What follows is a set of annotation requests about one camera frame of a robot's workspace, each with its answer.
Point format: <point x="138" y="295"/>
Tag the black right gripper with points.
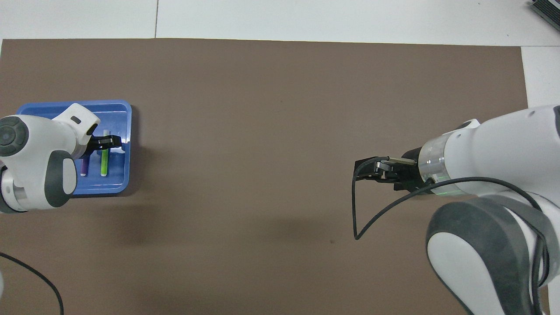
<point x="410" y="173"/>

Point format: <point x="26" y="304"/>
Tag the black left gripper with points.
<point x="95" y="143"/>

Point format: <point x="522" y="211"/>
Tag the green highlighter pen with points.
<point x="104" y="164"/>

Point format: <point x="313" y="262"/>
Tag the purple highlighter pen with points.
<point x="84" y="167"/>

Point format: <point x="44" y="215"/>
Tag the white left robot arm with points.
<point x="39" y="162"/>

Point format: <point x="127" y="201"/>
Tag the blue plastic tray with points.
<point x="118" y="175"/>

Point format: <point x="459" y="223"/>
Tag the brown table mat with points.
<point x="262" y="131"/>

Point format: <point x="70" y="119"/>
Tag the grey ribbed device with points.
<point x="547" y="9"/>

